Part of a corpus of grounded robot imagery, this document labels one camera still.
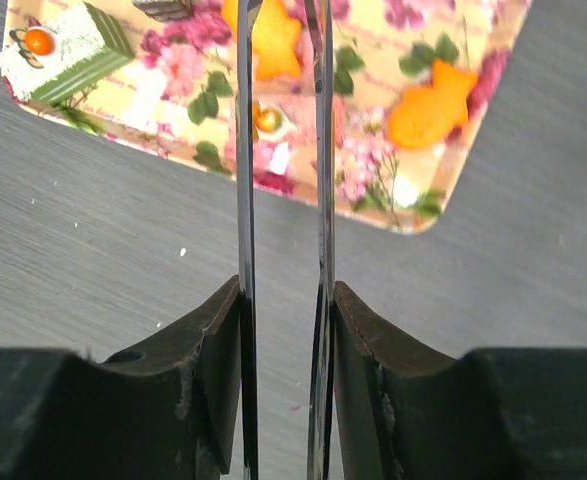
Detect brown white layered cake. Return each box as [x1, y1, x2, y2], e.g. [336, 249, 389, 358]
[132, 0, 193, 23]

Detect pink layered cake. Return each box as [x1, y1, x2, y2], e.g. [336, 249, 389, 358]
[253, 94, 317, 182]

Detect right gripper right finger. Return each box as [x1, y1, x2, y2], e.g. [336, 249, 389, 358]
[334, 282, 587, 480]

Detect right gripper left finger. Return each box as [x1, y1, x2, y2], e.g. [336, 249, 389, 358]
[0, 277, 240, 479]

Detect orange fish cookie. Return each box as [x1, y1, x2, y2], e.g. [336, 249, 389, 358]
[221, 0, 303, 81]
[387, 58, 479, 150]

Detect metal serving tongs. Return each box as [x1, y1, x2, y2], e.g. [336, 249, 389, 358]
[235, 1, 335, 480]

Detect floral serving tray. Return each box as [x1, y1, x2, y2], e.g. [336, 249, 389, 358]
[0, 1, 530, 234]

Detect green white cake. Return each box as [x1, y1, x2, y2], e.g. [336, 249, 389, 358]
[0, 1, 135, 104]

